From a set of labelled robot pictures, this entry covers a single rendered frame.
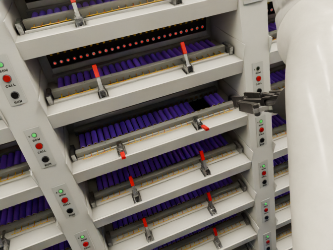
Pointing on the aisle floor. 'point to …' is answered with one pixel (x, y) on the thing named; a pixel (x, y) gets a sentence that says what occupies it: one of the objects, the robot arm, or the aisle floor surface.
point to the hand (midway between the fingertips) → (246, 99)
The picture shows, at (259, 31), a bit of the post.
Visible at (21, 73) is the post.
